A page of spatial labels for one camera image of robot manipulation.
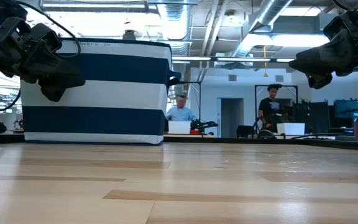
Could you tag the person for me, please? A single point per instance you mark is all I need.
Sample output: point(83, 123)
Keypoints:
point(270, 107)
point(180, 113)

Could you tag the silver ventilation duct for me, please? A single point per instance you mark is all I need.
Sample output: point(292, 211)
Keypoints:
point(270, 12)

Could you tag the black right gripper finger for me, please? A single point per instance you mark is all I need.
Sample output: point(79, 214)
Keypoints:
point(320, 80)
point(325, 60)

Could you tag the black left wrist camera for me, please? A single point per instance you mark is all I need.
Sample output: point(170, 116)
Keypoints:
point(33, 37)

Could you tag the red black robot device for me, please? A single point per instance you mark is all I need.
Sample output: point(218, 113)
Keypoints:
point(202, 127)

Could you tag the black aluminium table frame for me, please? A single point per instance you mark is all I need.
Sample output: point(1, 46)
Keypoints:
point(322, 142)

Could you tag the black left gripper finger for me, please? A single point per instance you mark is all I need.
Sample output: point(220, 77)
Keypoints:
point(54, 91)
point(54, 70)

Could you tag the navy white striped fabric basket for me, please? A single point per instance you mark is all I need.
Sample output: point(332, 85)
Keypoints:
point(104, 93)

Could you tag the black metal stand frame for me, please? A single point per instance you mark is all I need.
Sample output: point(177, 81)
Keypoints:
point(255, 93)

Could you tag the dark computer monitor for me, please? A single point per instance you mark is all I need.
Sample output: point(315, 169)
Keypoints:
point(353, 109)
point(320, 116)

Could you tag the yellow hanging pendant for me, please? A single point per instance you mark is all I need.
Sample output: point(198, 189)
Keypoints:
point(265, 74)

